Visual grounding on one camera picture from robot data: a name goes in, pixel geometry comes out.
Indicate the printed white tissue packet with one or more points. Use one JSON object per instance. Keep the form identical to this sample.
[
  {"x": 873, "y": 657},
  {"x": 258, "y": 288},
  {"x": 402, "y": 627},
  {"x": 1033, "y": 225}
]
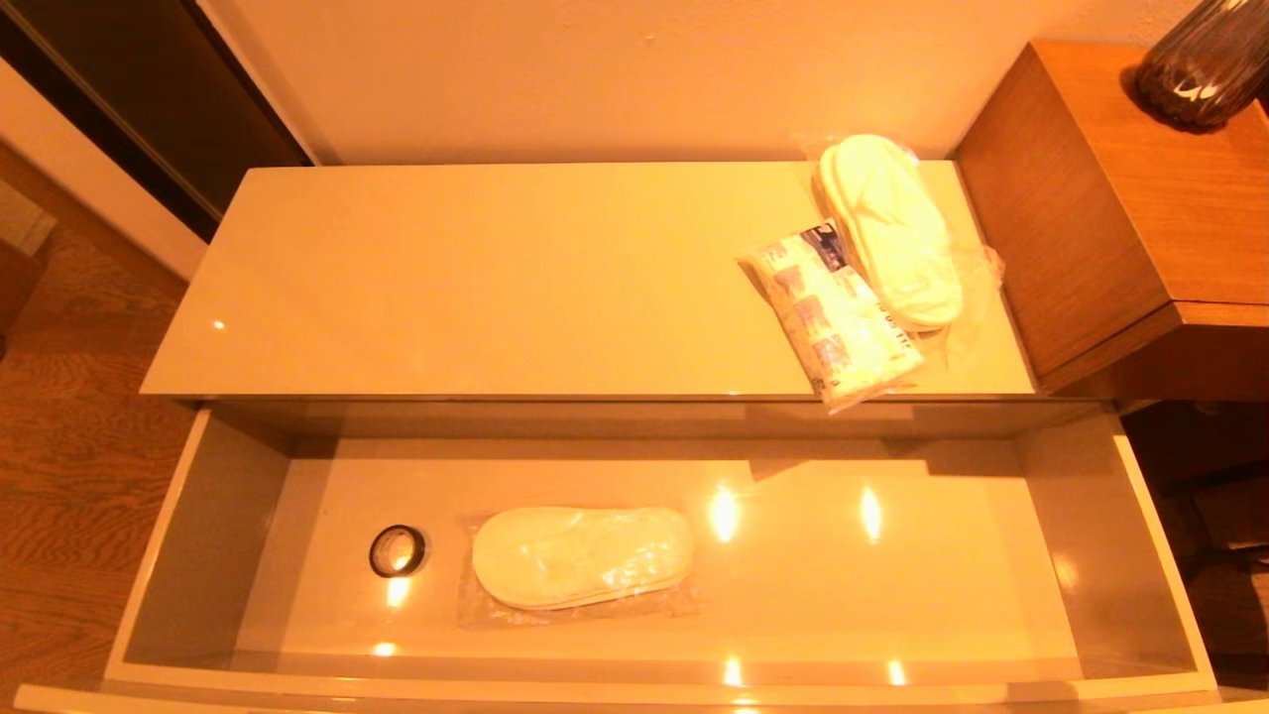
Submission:
[{"x": 833, "y": 317}]

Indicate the white slippers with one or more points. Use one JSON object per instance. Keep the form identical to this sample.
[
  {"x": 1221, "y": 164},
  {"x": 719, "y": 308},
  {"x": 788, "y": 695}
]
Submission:
[
  {"x": 580, "y": 555},
  {"x": 892, "y": 228}
]

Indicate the white cabinet drawer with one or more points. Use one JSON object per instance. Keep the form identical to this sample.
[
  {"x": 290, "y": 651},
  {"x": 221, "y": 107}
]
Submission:
[{"x": 843, "y": 595}]

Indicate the black tape roll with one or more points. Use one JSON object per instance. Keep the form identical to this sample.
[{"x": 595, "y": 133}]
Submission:
[{"x": 375, "y": 555}]

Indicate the glossy white low cabinet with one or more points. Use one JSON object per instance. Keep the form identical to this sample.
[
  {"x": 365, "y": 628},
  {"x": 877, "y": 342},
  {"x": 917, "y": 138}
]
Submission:
[{"x": 496, "y": 278}]

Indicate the brown wooden side cabinet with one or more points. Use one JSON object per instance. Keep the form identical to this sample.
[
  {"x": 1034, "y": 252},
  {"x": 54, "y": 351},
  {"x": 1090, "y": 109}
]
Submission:
[{"x": 1071, "y": 228}]

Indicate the dark door panel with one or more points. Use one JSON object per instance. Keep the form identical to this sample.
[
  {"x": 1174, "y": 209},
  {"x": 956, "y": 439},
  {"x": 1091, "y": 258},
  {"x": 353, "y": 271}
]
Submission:
[{"x": 149, "y": 79}]

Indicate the brown wooden furniture piece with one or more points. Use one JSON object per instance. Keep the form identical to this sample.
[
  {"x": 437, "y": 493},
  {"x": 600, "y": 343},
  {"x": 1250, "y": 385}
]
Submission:
[{"x": 15, "y": 288}]

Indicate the dark ribbed glass vase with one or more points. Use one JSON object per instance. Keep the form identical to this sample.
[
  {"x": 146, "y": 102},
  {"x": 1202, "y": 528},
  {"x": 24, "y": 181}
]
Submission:
[{"x": 1205, "y": 69}]

